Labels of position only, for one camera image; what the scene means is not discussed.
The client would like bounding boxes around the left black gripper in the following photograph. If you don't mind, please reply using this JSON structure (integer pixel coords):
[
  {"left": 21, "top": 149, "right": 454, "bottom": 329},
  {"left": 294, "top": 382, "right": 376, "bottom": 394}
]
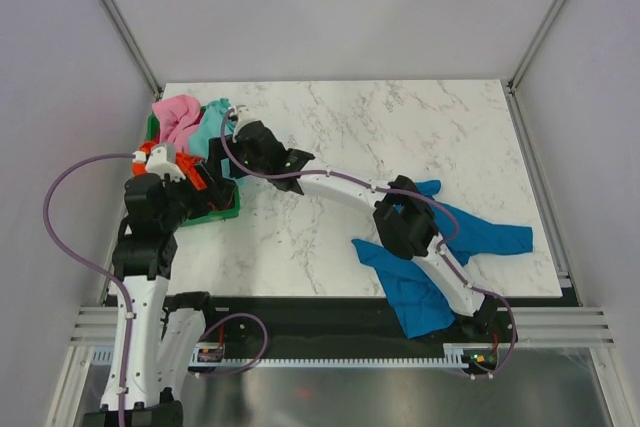
[{"left": 159, "top": 160, "right": 235, "bottom": 230}]

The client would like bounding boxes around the teal t shirt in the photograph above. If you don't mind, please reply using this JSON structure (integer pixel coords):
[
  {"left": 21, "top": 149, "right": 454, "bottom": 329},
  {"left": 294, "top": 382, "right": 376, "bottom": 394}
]
[{"left": 187, "top": 98, "right": 232, "bottom": 159}]

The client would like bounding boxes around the green plastic bin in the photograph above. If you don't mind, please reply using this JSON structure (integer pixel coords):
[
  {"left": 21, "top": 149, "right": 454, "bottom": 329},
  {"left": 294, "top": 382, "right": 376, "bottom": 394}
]
[{"left": 145, "top": 105, "right": 242, "bottom": 228}]

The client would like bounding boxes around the blue t shirt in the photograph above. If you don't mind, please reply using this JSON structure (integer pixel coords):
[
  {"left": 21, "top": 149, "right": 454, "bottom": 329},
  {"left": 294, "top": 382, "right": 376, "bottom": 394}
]
[{"left": 351, "top": 179, "right": 535, "bottom": 340}]

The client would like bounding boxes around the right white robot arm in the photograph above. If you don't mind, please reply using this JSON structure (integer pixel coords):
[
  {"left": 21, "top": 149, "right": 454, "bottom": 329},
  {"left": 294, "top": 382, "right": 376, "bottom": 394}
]
[{"left": 208, "top": 120, "right": 499, "bottom": 341}]

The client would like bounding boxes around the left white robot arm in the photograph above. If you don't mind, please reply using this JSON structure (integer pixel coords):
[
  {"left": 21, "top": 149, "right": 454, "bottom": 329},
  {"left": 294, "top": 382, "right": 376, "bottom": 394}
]
[{"left": 82, "top": 173, "right": 236, "bottom": 426}]

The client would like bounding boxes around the orange t shirt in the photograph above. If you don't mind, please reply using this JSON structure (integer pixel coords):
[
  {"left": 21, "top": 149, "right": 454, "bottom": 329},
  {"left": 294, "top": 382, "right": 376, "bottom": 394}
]
[{"left": 131, "top": 141, "right": 207, "bottom": 191}]

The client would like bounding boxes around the pink t shirt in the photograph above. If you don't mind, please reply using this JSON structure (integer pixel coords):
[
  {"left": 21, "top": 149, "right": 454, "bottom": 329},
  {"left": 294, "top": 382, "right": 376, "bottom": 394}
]
[{"left": 152, "top": 94, "right": 201, "bottom": 153}]

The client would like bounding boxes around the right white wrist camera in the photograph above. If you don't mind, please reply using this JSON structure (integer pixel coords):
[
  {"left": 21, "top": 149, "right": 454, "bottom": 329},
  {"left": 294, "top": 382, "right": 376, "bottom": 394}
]
[{"left": 229, "top": 105, "right": 259, "bottom": 133}]

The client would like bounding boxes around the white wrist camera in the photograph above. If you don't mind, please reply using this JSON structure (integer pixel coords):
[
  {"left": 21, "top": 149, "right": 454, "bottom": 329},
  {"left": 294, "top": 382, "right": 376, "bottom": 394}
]
[
  {"left": 229, "top": 105, "right": 259, "bottom": 133},
  {"left": 145, "top": 143, "right": 186, "bottom": 182}
]

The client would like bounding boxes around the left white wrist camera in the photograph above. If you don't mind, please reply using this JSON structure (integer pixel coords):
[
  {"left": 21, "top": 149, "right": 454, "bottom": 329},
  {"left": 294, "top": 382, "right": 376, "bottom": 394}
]
[{"left": 145, "top": 143, "right": 186, "bottom": 182}]

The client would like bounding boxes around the aluminium front rail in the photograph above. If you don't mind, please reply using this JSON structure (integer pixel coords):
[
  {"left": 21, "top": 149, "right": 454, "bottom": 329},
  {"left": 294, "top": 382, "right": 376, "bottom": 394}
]
[{"left": 70, "top": 307, "right": 614, "bottom": 348}]

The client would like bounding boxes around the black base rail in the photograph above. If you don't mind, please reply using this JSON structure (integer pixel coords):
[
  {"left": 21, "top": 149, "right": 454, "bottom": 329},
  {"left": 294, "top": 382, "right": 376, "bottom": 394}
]
[{"left": 164, "top": 293, "right": 512, "bottom": 361}]

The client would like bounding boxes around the left aluminium frame post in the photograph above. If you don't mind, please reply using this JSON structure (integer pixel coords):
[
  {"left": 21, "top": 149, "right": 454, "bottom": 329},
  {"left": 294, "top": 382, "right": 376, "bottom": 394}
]
[{"left": 98, "top": 0, "right": 163, "bottom": 99}]

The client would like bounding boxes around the aluminium frame post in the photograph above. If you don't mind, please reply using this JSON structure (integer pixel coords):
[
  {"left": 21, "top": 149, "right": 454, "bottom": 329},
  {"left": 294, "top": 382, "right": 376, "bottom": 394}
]
[
  {"left": 507, "top": 0, "right": 599, "bottom": 93},
  {"left": 98, "top": 0, "right": 163, "bottom": 99}
]

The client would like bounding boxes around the right aluminium frame post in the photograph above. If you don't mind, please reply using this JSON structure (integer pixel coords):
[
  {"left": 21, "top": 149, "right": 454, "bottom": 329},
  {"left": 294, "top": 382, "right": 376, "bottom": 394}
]
[{"left": 507, "top": 0, "right": 599, "bottom": 93}]

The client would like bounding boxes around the white slotted cable duct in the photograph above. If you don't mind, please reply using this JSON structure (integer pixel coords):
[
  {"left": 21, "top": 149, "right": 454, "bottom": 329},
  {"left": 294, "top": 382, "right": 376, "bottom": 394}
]
[{"left": 92, "top": 343, "right": 474, "bottom": 367}]

